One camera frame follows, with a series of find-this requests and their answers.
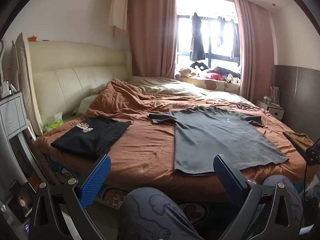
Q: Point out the pale green pillow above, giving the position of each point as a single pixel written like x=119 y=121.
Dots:
x=162 y=85

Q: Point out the white bedside shelf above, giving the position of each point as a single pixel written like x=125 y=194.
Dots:
x=12 y=115

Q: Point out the white power strip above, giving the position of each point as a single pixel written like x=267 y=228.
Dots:
x=6 y=88

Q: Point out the black printed t-shirt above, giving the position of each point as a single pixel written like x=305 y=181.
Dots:
x=100 y=135

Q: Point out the brown blanket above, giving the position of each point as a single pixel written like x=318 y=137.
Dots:
x=150 y=150

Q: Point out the grey t-shirt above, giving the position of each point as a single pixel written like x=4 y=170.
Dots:
x=220 y=140

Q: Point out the cream plush toy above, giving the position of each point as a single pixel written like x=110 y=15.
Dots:
x=185 y=72

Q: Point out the dark hanging garment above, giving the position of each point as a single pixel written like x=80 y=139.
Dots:
x=233 y=45
x=197 y=42

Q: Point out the pink curtain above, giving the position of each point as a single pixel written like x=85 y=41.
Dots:
x=255 y=55
x=150 y=30

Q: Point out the black patterned item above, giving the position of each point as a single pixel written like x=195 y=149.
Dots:
x=243 y=106

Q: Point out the black and white plush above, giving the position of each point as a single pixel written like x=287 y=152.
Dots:
x=198 y=66

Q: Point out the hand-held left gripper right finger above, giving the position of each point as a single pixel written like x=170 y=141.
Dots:
x=228 y=177

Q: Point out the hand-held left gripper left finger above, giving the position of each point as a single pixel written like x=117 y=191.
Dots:
x=96 y=180

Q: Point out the small orange item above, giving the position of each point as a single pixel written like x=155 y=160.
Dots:
x=32 y=38

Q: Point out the cream hanging cloth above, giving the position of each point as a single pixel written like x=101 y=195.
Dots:
x=118 y=10

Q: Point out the person's left leg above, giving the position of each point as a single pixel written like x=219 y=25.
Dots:
x=155 y=212

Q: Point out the tan garment with black trim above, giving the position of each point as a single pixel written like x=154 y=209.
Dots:
x=300 y=138

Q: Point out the white desktop rack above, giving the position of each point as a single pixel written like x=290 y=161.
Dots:
x=274 y=93

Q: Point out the white storage boxes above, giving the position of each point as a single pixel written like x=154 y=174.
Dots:
x=275 y=111

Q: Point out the cream padded headboard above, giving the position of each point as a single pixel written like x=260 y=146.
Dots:
x=75 y=62

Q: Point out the pile of clothes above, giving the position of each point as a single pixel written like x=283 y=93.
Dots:
x=217 y=75

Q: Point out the green tissue pack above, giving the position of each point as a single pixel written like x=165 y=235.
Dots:
x=53 y=125

